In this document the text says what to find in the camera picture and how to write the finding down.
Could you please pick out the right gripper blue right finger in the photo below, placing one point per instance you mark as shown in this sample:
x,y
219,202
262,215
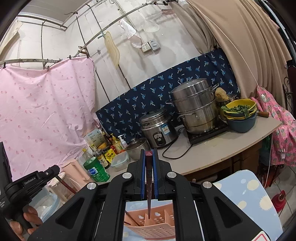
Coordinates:
x,y
155,174

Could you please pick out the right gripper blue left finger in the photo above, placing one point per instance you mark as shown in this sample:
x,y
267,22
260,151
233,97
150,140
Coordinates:
x,y
142,180

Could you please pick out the dark red chopstick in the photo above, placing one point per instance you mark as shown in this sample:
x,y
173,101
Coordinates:
x,y
148,167

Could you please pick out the brown chopstick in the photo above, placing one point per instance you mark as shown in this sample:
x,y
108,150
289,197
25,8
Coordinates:
x,y
127,213
65,184

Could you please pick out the small steel lidded pot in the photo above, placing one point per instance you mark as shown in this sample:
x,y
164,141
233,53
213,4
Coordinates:
x,y
136,146

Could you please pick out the silver rice cooker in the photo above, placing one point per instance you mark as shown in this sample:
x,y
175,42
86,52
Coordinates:
x,y
158,128

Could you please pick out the clear food container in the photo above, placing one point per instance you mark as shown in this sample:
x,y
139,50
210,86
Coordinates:
x,y
120,161

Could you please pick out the white dish rack bin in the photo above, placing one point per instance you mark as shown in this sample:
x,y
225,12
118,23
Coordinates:
x,y
46,204

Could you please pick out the yellow seasoning packet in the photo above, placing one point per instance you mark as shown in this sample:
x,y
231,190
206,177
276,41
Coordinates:
x,y
109,155

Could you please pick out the navy floral cloth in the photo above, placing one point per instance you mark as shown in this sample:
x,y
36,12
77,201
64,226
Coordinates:
x,y
121,116

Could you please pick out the soy sauce bottle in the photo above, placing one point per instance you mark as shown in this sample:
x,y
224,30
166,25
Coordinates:
x,y
100,156

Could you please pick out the green dish soap bottle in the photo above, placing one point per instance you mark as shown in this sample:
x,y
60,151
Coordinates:
x,y
95,169

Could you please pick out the glass blender jar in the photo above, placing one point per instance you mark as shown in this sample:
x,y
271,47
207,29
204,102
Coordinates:
x,y
56,187

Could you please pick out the white paper box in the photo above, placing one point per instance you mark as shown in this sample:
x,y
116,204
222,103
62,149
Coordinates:
x,y
94,139

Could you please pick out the pink electric kettle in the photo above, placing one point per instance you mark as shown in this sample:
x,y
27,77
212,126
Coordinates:
x,y
76,173

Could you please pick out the stacked steel steamer pot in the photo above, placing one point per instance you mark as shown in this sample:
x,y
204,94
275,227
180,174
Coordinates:
x,y
195,103

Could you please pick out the black induction cooker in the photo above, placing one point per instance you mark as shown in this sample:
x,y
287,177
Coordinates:
x,y
198,138

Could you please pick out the pink perforated utensil holder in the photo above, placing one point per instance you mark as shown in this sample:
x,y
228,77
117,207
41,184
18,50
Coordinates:
x,y
160,226

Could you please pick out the pink dotted curtain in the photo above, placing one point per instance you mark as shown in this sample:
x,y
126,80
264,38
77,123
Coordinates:
x,y
45,114

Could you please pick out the light blue planet tablecloth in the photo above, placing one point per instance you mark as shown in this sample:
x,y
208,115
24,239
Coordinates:
x,y
243,189

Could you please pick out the blue and yellow stacked basins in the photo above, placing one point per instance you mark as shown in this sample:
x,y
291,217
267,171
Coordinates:
x,y
240,114

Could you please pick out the hanging wooden cutting board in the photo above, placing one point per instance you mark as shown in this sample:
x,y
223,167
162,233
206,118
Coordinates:
x,y
112,49

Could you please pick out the hanging white strainer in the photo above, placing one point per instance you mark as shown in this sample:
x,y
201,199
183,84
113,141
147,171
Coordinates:
x,y
149,26

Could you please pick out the pink pineapple apron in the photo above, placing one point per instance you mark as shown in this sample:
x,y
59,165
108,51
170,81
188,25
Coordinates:
x,y
283,146

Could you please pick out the beige curtain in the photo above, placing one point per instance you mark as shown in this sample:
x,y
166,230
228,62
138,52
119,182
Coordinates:
x,y
249,38

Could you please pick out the wall power socket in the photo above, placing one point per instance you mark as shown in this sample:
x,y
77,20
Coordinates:
x,y
152,45

